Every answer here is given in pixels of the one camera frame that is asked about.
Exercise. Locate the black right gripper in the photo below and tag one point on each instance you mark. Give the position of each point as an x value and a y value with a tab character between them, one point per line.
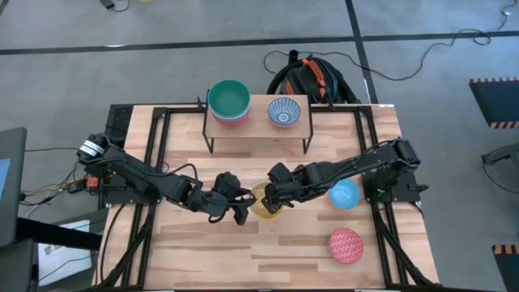
296	182

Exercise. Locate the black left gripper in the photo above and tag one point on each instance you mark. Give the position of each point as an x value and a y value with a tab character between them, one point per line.
217	200

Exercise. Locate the bowl yellow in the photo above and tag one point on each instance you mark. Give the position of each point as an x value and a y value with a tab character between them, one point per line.
263	211

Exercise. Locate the bowl turquoise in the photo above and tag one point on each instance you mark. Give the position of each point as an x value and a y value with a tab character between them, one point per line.
344	195

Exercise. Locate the large plain blue bowl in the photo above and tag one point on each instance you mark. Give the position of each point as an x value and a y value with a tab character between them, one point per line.
229	119

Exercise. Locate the large plain green bowl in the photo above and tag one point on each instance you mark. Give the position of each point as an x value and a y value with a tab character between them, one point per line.
229	99

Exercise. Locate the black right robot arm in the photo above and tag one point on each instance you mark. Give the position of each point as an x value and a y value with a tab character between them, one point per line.
357	164

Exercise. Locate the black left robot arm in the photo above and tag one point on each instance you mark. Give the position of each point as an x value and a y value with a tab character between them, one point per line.
134	170

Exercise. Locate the wooden shelf with black legs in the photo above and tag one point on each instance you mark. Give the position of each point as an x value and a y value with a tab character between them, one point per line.
259	127

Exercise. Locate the black and orange vacuum cleaner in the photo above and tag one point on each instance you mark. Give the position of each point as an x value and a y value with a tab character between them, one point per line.
308	79

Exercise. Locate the black perforated plate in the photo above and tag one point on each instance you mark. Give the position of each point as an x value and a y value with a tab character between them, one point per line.
119	119

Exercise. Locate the orange red electronics board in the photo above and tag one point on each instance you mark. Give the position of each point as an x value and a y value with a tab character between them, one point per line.
92	182

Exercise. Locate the black beam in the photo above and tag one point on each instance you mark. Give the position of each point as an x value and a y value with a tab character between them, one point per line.
61	235

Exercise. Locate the white printed sheet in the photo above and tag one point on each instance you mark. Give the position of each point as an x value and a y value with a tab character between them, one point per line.
65	263

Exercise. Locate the grey laptop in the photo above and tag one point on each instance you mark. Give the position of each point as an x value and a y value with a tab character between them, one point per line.
14	182

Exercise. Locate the black power adapter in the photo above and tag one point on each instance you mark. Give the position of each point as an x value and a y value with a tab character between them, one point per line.
107	3

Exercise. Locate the black box with hazard stripes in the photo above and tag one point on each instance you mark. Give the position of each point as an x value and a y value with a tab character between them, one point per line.
510	271
498	101

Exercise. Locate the black metal rig frame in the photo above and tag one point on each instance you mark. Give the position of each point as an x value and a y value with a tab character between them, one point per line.
340	108

